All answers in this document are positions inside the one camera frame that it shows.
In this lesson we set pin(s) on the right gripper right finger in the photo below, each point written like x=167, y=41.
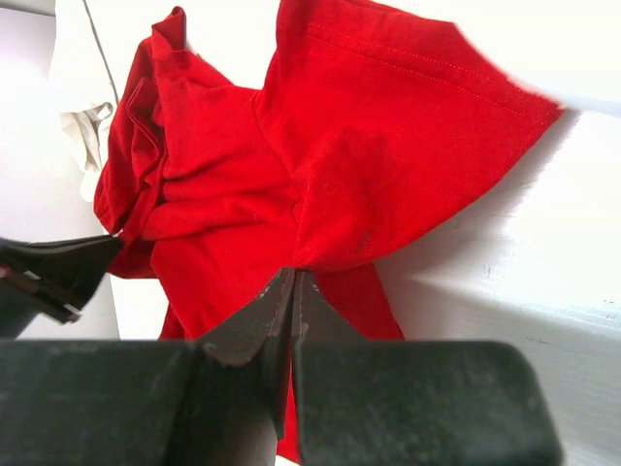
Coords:
x=366, y=402

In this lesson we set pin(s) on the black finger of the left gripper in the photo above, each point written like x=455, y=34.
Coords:
x=54, y=279

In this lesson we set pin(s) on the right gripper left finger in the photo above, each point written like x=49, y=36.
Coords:
x=217, y=400

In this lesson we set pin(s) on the white t shirt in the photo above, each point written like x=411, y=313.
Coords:
x=84, y=94

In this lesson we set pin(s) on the red t shirt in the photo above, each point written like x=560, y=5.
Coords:
x=372, y=128

